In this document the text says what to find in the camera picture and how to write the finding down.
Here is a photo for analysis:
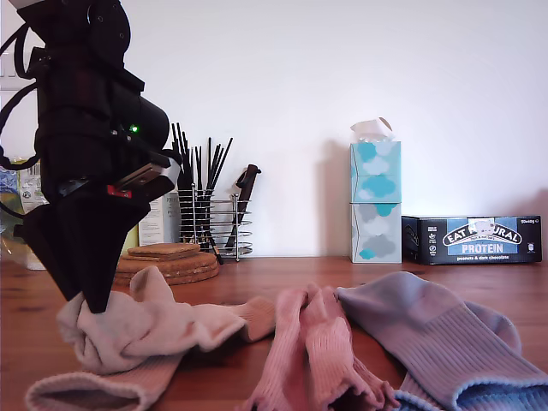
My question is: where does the grey cloud tissue box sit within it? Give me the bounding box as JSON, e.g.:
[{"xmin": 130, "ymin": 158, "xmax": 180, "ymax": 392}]
[{"xmin": 349, "ymin": 201, "xmax": 403, "ymax": 265}]

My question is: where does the white light switch plate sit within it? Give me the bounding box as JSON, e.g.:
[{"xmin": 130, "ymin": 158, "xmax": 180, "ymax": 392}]
[{"xmin": 0, "ymin": 51, "xmax": 39, "ymax": 92}]

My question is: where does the dark-handled knife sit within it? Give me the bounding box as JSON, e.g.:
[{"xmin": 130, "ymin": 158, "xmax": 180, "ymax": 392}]
[{"xmin": 224, "ymin": 164, "xmax": 262, "ymax": 252}]

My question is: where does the beige sock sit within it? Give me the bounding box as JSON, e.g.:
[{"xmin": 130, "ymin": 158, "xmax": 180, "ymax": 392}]
[
  {"xmin": 55, "ymin": 265, "xmax": 250, "ymax": 374},
  {"xmin": 24, "ymin": 295, "xmax": 277, "ymax": 411}
]

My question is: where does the round cork trivet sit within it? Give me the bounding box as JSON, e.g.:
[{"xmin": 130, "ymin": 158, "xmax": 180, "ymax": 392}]
[
  {"xmin": 113, "ymin": 261, "xmax": 221, "ymax": 287},
  {"xmin": 118, "ymin": 251, "xmax": 218, "ymax": 273}
]

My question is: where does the white tissue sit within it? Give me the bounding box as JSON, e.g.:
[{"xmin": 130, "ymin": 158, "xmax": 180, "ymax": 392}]
[{"xmin": 349, "ymin": 116, "xmax": 396, "ymax": 145}]

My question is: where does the turquoise cloud tissue box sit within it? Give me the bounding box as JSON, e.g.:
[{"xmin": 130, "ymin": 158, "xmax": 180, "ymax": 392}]
[{"xmin": 349, "ymin": 140, "xmax": 403, "ymax": 205}]

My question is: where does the chrome wire utensil holder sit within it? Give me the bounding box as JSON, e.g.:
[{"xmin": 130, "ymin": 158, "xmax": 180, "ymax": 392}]
[{"xmin": 177, "ymin": 182, "xmax": 253, "ymax": 261}]

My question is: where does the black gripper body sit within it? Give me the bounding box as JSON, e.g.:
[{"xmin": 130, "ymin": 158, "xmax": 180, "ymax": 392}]
[{"xmin": 40, "ymin": 135, "xmax": 175, "ymax": 206}]

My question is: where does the square cork coaster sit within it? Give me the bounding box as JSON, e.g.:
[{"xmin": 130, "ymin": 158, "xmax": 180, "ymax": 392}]
[
  {"xmin": 136, "ymin": 242, "xmax": 201, "ymax": 254},
  {"xmin": 127, "ymin": 247, "xmax": 201, "ymax": 260}
]

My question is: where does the small white carton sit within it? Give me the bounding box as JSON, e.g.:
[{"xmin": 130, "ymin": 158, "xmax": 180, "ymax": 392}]
[{"xmin": 137, "ymin": 192, "xmax": 181, "ymax": 248}]

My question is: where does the pink frilly-cuff sock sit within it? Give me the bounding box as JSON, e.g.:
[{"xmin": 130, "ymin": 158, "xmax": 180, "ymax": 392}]
[
  {"xmin": 299, "ymin": 284, "xmax": 402, "ymax": 411},
  {"xmin": 246, "ymin": 287, "xmax": 313, "ymax": 411}
]

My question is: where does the black protein bar box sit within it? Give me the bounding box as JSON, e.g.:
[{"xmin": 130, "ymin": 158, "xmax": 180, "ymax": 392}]
[{"xmin": 401, "ymin": 215, "xmax": 543, "ymax": 266}]

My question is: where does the light blue ribbed sock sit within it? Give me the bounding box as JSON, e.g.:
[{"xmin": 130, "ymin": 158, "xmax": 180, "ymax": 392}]
[
  {"xmin": 336, "ymin": 271, "xmax": 547, "ymax": 406},
  {"xmin": 384, "ymin": 301, "xmax": 548, "ymax": 411}
]

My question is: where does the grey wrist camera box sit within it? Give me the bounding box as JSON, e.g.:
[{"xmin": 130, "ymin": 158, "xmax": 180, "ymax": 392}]
[{"xmin": 140, "ymin": 145, "xmax": 184, "ymax": 183}]

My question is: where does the yellow-green kitchen roll pack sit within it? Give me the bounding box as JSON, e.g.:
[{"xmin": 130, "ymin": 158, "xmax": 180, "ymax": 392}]
[{"xmin": 0, "ymin": 156, "xmax": 140, "ymax": 271}]

